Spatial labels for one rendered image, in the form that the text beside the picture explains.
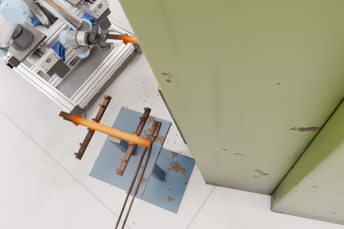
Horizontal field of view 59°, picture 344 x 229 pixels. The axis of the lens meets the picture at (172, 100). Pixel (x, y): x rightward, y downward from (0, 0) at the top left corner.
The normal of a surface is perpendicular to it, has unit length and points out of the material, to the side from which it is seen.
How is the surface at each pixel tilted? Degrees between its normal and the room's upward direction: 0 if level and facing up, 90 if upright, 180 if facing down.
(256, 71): 90
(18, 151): 0
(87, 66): 0
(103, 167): 0
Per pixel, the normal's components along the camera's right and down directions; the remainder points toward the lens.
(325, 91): -0.20, 0.90
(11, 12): 0.02, 0.86
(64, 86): -0.18, -0.42
